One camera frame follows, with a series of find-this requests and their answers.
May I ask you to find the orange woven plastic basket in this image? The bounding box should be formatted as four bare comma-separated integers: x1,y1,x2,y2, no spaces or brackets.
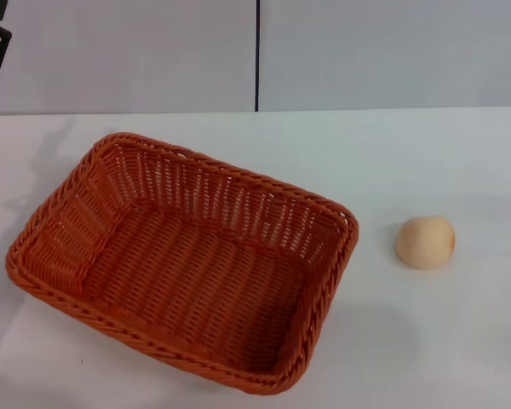
3,131,361,395

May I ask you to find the pale round bread bun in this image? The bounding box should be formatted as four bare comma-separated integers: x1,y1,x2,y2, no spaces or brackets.
394,215,456,270

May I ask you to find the black wall panel seam strip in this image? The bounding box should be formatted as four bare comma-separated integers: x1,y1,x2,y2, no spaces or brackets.
253,0,262,112

